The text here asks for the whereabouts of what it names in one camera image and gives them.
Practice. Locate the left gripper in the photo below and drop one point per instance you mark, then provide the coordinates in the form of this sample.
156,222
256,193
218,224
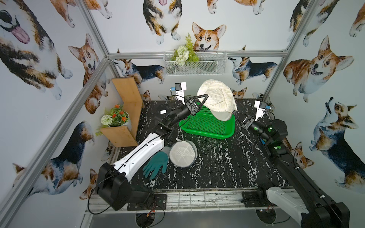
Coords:
192,107

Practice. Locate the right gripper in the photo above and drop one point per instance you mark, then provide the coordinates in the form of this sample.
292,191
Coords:
246,123

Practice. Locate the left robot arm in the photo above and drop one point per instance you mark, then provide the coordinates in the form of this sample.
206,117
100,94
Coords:
113,184

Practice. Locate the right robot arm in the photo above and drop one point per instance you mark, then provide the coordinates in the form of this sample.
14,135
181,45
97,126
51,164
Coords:
317,209

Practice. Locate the green plastic basket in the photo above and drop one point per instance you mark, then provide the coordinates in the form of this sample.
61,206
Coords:
204,123

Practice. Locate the white artificial flowers with fern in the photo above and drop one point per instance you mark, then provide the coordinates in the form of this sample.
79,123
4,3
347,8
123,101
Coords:
185,53

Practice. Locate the green work glove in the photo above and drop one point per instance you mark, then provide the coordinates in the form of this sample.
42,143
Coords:
158,162

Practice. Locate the potted orange flowers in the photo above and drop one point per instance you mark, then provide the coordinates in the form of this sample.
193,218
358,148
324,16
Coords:
114,117

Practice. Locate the wooden shelf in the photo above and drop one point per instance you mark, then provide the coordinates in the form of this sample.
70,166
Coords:
132,103

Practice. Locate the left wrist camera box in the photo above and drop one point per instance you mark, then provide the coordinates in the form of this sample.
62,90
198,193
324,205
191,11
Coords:
178,91

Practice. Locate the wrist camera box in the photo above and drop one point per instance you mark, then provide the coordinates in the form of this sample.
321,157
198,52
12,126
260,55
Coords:
178,91
261,109

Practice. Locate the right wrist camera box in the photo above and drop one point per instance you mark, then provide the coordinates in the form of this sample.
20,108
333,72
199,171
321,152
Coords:
261,109

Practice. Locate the white wire wall basket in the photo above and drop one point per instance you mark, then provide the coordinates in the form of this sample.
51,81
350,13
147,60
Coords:
205,63

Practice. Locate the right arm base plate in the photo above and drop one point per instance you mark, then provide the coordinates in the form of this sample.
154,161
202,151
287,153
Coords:
256,198

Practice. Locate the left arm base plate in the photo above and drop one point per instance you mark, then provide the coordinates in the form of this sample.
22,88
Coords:
157,201

